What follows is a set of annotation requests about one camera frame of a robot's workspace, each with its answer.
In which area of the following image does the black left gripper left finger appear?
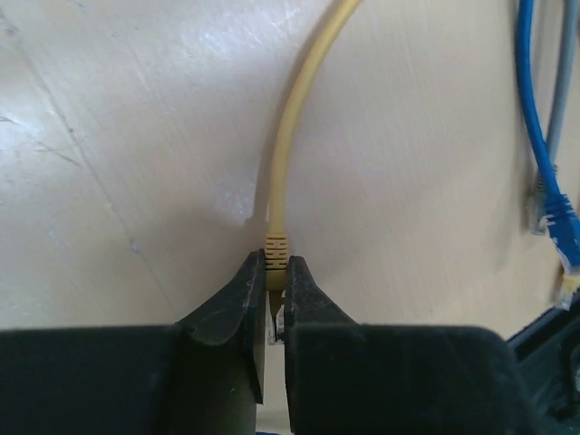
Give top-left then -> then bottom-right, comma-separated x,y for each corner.
1,251 -> 266,434

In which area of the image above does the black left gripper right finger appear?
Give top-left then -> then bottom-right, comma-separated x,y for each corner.
285,256 -> 541,434

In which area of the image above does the yellow ethernet cable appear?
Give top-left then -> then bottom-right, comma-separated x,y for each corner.
264,0 -> 363,348

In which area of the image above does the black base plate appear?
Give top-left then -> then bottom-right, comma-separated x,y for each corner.
507,302 -> 579,434

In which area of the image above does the short blue ethernet cable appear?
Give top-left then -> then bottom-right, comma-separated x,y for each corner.
516,0 -> 580,277

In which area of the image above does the grey ethernet cable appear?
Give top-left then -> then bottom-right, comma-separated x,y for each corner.
525,0 -> 580,237

